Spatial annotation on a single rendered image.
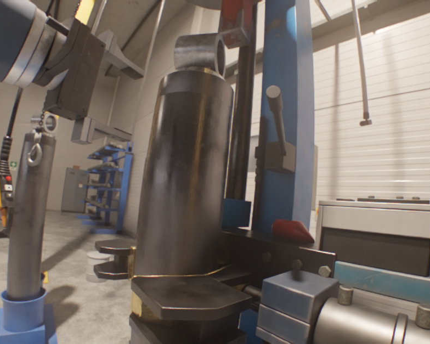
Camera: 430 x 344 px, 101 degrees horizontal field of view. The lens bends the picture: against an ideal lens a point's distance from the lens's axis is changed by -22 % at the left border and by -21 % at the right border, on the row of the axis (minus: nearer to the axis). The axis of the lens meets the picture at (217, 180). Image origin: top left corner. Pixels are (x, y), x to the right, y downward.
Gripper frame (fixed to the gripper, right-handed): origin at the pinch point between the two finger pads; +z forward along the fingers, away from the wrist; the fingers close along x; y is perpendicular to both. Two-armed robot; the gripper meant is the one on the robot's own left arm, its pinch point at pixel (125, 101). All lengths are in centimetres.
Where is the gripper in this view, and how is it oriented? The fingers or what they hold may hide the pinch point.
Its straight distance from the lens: 44.9
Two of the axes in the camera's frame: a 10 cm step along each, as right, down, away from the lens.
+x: -1.0, 9.9, -1.0
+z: 4.4, 1.4, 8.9
